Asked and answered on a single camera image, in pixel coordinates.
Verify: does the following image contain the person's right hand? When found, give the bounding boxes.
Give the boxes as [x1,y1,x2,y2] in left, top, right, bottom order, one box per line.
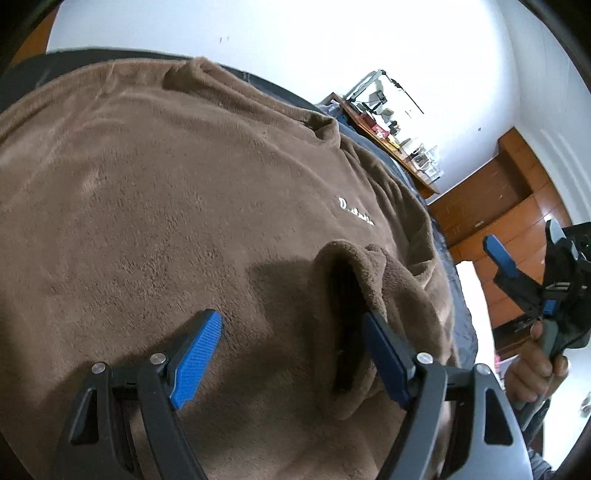
[504,320,571,403]

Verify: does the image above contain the brown fleece sweater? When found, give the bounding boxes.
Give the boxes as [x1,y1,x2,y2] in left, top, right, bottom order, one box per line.
[0,56,462,480]

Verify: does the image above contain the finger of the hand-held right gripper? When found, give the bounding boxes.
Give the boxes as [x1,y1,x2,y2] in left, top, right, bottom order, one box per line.
[543,220,579,320]
[483,233,546,320]

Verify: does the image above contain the wooden door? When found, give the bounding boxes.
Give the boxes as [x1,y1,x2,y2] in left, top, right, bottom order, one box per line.
[9,8,61,66]

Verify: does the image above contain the clear glass tank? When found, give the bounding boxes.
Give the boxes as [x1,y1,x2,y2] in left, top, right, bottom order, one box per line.
[346,69,426,117]

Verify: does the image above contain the clear plastic containers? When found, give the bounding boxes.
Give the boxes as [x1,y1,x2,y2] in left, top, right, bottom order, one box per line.
[406,138,445,181]

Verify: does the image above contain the wooden cabinet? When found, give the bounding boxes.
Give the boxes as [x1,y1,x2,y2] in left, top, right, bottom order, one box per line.
[427,127,574,357]

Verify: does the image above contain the person's right forearm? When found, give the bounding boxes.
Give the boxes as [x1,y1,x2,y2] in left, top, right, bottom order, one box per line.
[517,398,555,480]

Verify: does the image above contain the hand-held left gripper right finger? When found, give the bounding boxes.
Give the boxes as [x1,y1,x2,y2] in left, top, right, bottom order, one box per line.
[362,311,531,480]

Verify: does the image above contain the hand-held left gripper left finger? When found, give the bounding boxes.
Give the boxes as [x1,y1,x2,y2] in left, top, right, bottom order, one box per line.
[55,309,225,480]

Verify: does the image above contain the wooden desk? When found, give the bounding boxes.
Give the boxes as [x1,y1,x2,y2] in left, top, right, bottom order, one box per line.
[323,92,441,200]

